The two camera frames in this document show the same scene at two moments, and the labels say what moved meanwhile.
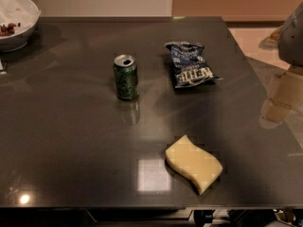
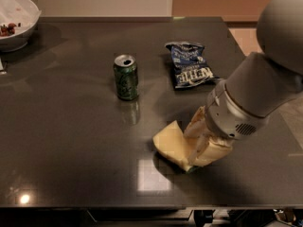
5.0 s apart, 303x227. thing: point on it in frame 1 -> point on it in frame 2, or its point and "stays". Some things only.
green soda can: (126, 77) stays
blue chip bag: (190, 65) stays
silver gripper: (292, 43) -> (229, 115)
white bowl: (16, 9) stays
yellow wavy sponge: (187, 159) -> (170, 145)
